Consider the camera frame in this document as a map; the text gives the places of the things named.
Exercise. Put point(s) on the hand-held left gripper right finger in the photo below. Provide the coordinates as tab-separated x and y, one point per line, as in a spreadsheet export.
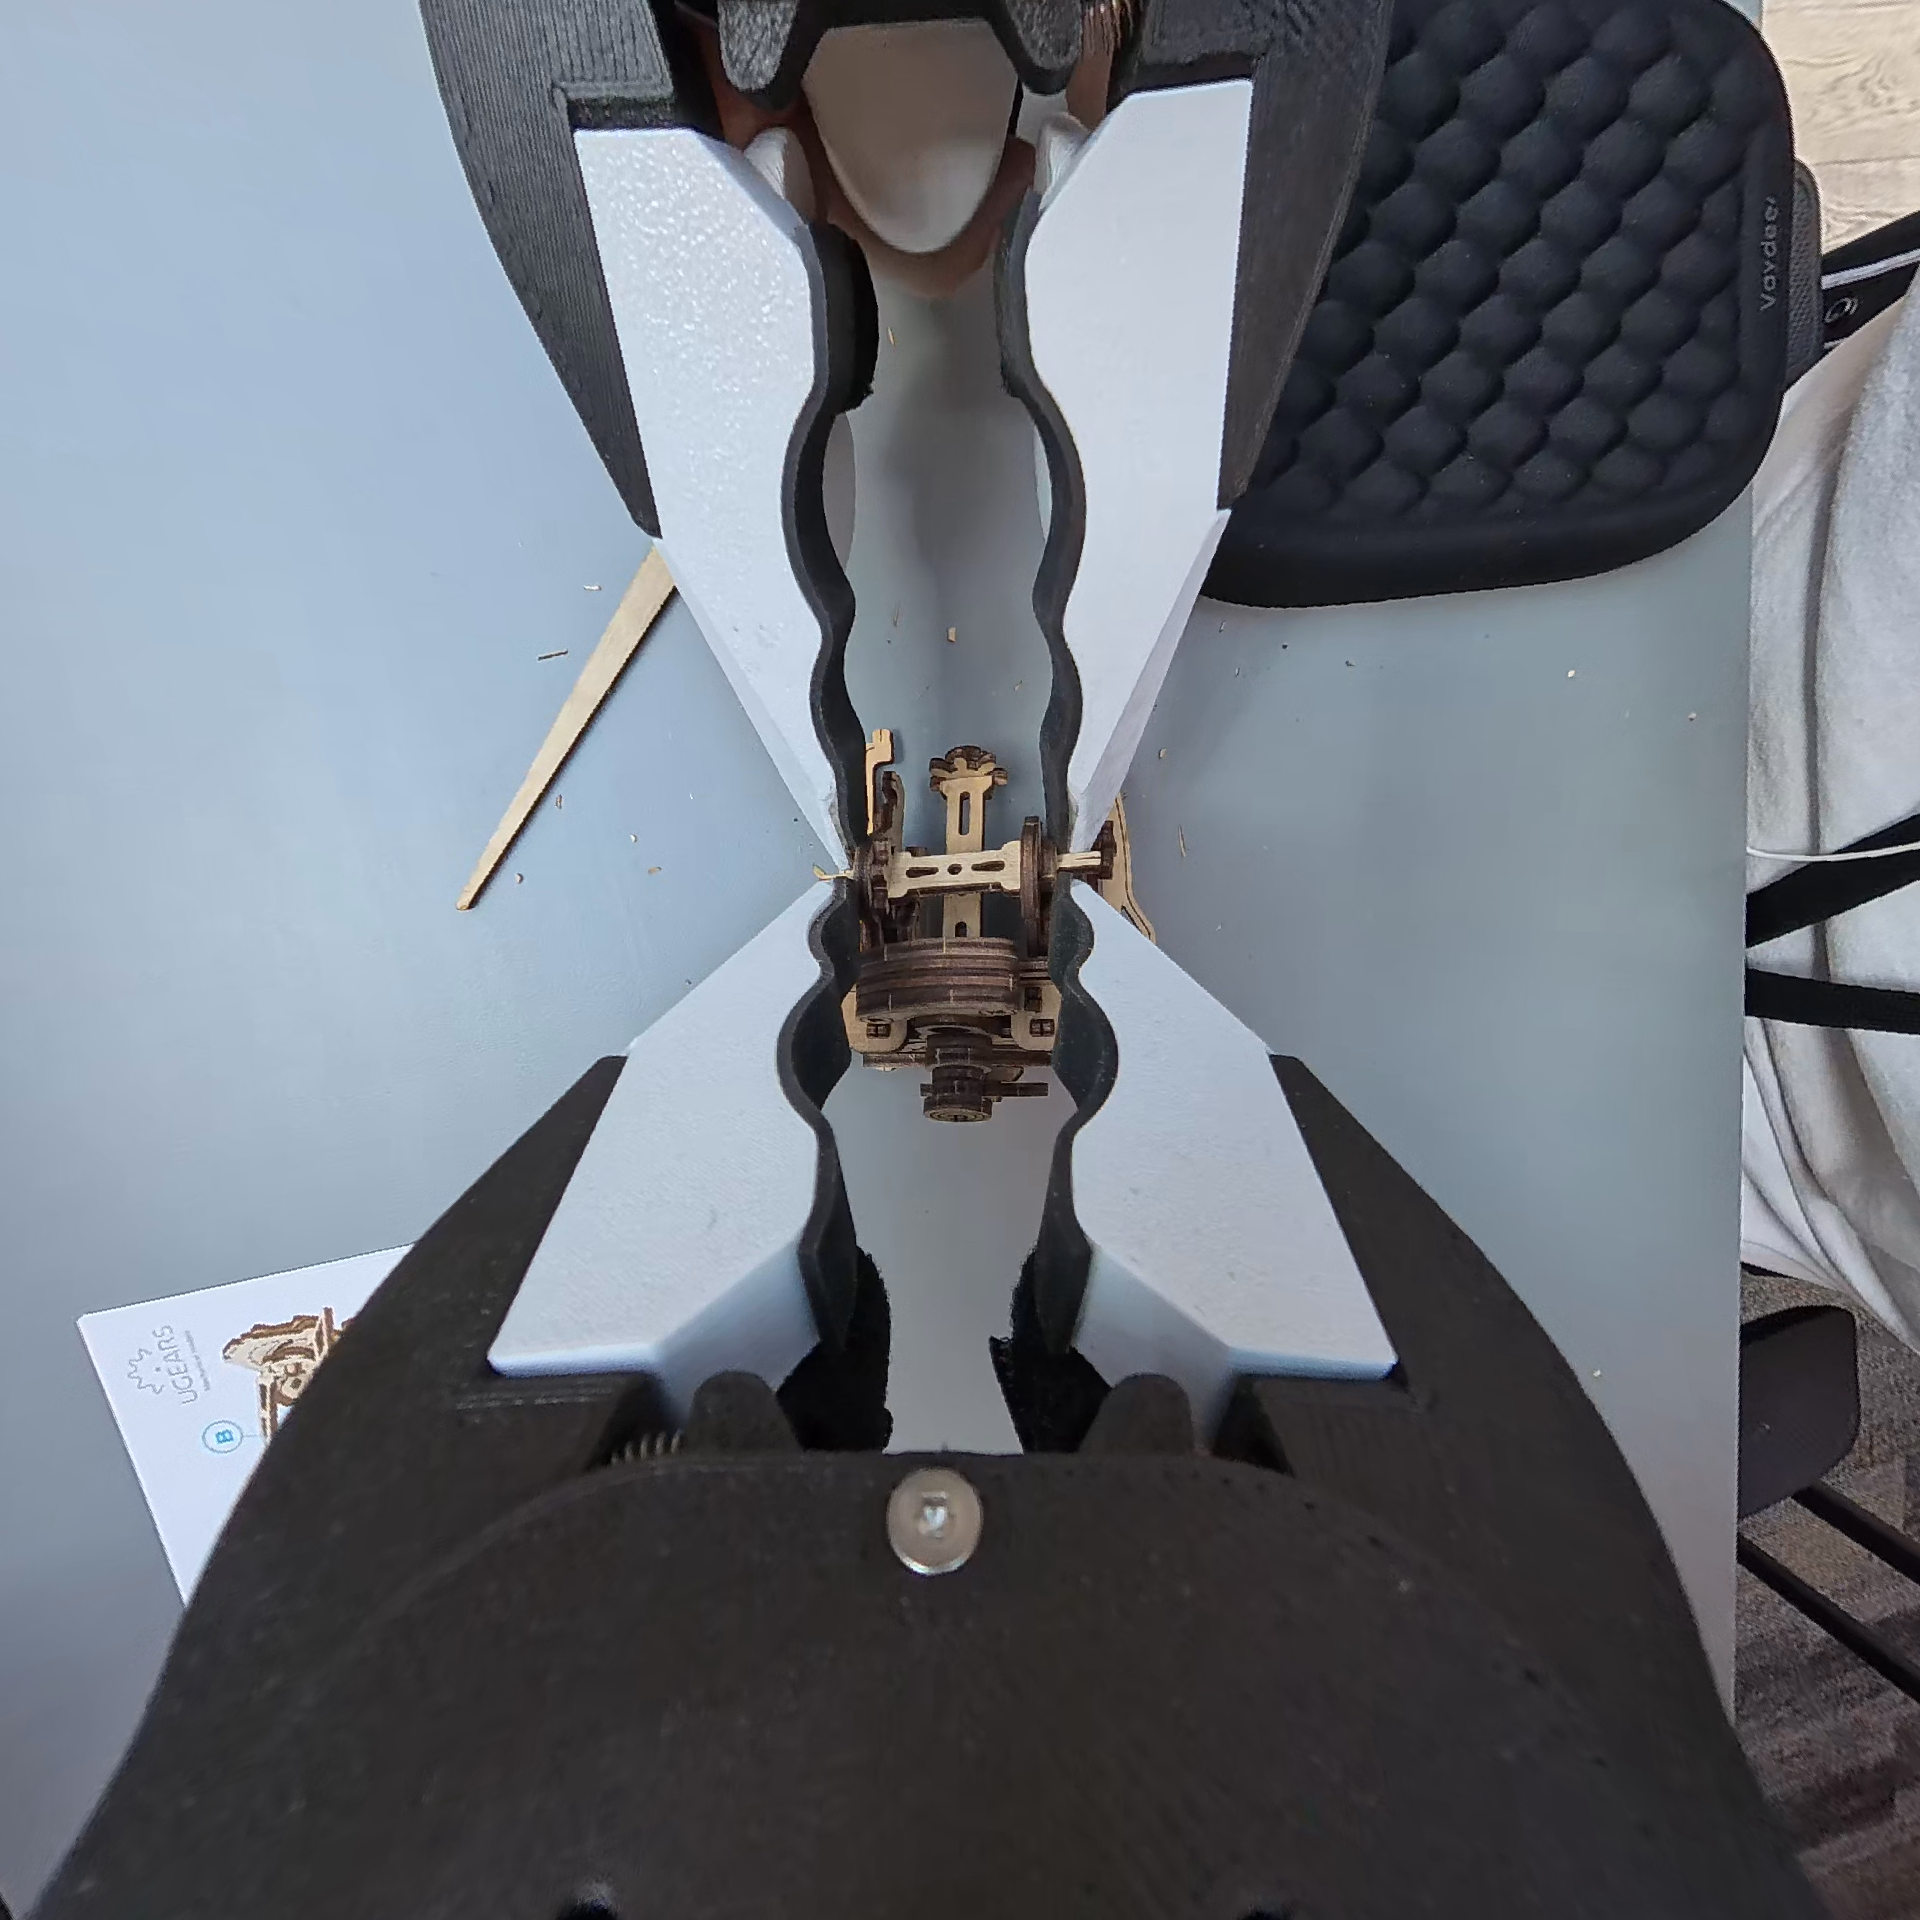
1214	1200

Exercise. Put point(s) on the thin wooden stick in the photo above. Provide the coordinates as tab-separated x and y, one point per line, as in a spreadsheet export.
580	721

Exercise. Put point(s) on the assembly instruction booklet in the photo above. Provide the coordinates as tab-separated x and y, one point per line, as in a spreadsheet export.
166	1425

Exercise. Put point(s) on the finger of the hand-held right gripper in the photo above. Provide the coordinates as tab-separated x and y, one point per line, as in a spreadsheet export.
692	420
1148	376

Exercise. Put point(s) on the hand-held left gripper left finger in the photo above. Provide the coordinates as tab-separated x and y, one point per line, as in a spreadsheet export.
662	1200

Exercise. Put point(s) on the grey desk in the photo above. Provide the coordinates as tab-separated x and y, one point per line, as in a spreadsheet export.
226	450

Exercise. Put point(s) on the black white-striped fabric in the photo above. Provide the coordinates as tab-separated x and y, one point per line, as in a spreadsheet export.
1868	338

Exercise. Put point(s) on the person's white sweatshirt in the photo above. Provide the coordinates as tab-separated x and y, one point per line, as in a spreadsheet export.
1852	674

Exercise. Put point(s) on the black honeycomb cushion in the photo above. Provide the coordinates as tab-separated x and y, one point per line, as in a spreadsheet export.
1501	299

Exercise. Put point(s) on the wooden mechanical model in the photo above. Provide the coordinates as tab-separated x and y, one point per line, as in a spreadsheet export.
939	973

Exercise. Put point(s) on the person's right hand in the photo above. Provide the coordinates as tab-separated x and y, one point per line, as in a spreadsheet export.
933	274

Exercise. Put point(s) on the black office chair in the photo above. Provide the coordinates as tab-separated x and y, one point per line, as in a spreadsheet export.
1792	1410

